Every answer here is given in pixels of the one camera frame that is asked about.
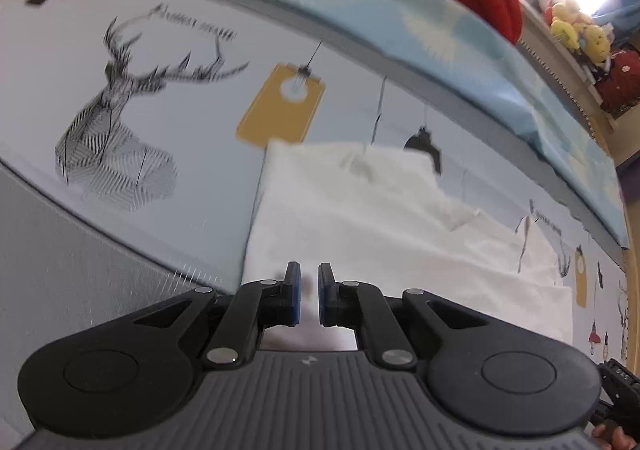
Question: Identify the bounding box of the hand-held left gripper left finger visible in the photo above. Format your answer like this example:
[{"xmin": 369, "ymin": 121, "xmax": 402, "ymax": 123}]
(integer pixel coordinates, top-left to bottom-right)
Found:
[{"xmin": 131, "ymin": 261, "xmax": 303, "ymax": 367}]

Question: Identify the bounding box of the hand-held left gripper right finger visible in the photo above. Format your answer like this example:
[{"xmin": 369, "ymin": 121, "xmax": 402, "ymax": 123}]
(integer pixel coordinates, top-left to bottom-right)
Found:
[{"xmin": 318, "ymin": 262, "xmax": 496, "ymax": 372}]

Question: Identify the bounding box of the white garment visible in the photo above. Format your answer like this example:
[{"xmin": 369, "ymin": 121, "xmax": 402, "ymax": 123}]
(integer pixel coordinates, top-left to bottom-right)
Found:
[{"xmin": 242, "ymin": 140, "xmax": 575, "ymax": 352}]

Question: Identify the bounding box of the person's right hand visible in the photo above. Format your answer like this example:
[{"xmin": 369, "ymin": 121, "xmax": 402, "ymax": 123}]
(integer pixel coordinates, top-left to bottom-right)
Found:
[{"xmin": 592, "ymin": 422, "xmax": 640, "ymax": 450}]

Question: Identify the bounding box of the deer printed bed sheet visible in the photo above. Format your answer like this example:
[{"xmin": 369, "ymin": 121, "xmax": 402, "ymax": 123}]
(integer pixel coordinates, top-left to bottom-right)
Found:
[{"xmin": 0, "ymin": 0, "xmax": 630, "ymax": 366}]

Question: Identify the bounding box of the red cushion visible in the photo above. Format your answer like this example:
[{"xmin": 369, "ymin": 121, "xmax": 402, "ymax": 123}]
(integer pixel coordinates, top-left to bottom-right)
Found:
[{"xmin": 594, "ymin": 48, "xmax": 640, "ymax": 117}]

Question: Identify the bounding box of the yellow bear plush toy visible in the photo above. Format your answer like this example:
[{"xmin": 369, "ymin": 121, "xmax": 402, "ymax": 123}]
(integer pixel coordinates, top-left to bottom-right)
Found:
[{"xmin": 581, "ymin": 24, "xmax": 613, "ymax": 64}]

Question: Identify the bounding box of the yellow duck plush toy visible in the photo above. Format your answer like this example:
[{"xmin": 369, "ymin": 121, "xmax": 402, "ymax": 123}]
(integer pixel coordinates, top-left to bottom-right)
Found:
[{"xmin": 549, "ymin": 12, "xmax": 583, "ymax": 51}]

